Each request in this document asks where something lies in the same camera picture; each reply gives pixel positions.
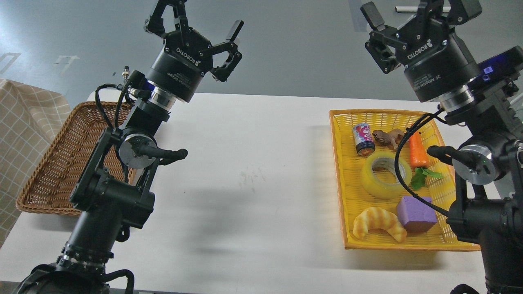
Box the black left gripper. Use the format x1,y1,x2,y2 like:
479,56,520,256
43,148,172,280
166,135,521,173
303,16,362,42
144,0,244,103

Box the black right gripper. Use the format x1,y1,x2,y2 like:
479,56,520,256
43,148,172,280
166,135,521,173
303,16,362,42
360,0,483,102

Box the yellow tape roll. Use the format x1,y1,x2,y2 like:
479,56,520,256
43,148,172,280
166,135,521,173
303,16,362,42
359,152,407,200

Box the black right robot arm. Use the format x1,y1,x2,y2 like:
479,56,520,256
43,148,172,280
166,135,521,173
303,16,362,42
360,0,523,294

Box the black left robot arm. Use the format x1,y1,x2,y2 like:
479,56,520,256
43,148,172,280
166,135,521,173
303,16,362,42
13,0,244,294

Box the white floor fixture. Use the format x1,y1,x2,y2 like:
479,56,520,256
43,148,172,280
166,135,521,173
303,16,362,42
394,6,451,13

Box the brown toy animal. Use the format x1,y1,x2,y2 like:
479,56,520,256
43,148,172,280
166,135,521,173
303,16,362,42
371,129,405,151

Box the small soda can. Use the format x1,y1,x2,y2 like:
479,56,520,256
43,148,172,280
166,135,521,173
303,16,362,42
352,123,375,156

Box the orange toy carrot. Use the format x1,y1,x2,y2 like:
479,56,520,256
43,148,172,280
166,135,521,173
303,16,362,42
409,132,443,190

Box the yellow plastic basket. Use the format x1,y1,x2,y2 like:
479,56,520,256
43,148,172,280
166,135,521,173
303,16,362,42
329,109,480,252

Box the purple foam block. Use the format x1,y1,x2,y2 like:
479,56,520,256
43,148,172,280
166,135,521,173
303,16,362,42
396,196,437,233

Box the toy croissant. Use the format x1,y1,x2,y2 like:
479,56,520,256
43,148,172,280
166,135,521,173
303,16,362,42
353,207,407,243

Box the brown wicker basket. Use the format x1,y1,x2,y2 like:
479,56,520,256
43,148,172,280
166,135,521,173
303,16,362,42
16,101,137,216

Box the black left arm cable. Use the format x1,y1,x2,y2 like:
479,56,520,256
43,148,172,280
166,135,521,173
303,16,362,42
95,84,133,131

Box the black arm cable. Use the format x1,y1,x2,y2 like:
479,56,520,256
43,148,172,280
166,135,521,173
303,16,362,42
95,84,133,131
394,109,450,217

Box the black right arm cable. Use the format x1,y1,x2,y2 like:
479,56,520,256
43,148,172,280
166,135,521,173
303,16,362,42
394,109,450,217

